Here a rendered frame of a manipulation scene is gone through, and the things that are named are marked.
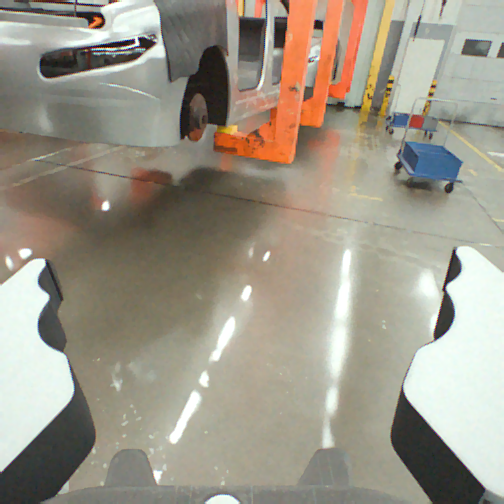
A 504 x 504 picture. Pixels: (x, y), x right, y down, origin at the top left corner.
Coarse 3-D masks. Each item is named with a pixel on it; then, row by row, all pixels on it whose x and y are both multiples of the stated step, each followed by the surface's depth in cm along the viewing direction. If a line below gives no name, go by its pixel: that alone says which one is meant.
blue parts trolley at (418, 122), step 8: (400, 88) 703; (392, 96) 760; (392, 112) 768; (392, 120) 758; (400, 120) 734; (416, 120) 728; (424, 120) 726; (432, 120) 723; (392, 128) 745; (408, 128) 733; (416, 128) 730; (424, 128) 733; (432, 128) 730; (432, 136) 735
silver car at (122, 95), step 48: (0, 0) 260; (48, 0) 268; (144, 0) 173; (288, 0) 395; (0, 48) 170; (48, 48) 167; (96, 48) 169; (144, 48) 178; (240, 48) 586; (0, 96) 182; (48, 96) 177; (96, 96) 178; (144, 96) 186; (192, 96) 234; (240, 96) 298; (144, 144) 202
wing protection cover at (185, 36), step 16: (160, 0) 176; (176, 0) 181; (192, 0) 190; (208, 0) 204; (224, 0) 226; (160, 16) 177; (176, 16) 183; (192, 16) 192; (208, 16) 205; (224, 16) 227; (176, 32) 186; (192, 32) 194; (208, 32) 207; (224, 32) 228; (176, 48) 188; (192, 48) 196; (224, 48) 231; (176, 64) 191; (192, 64) 198
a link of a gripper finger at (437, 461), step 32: (480, 256) 10; (448, 288) 9; (480, 288) 9; (448, 320) 8; (480, 320) 8; (416, 352) 7; (448, 352) 7; (480, 352) 7; (416, 384) 6; (448, 384) 6; (480, 384) 6; (416, 416) 6; (448, 416) 6; (480, 416) 6; (416, 448) 6; (448, 448) 5; (480, 448) 5; (416, 480) 6; (448, 480) 6; (480, 480) 5
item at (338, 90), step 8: (360, 0) 710; (360, 8) 716; (360, 16) 722; (352, 24) 732; (352, 32) 739; (352, 40) 745; (352, 48) 752; (352, 56) 758; (344, 64) 769; (344, 72) 776; (344, 80) 784; (336, 88) 797; (344, 88) 791; (328, 96) 808; (336, 96) 803; (344, 96) 798
